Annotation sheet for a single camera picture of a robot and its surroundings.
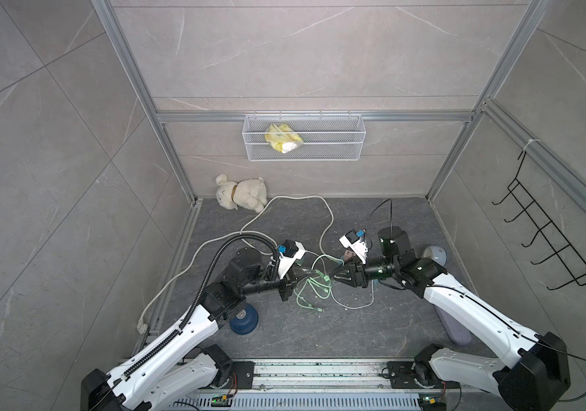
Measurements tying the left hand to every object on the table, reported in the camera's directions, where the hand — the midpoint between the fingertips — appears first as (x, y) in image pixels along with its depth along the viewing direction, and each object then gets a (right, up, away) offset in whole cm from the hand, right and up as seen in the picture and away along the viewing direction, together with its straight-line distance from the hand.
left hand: (314, 269), depth 65 cm
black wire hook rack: (+62, 0, -7) cm, 62 cm away
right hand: (+6, -3, +6) cm, 9 cm away
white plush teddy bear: (-26, +24, +45) cm, 57 cm away
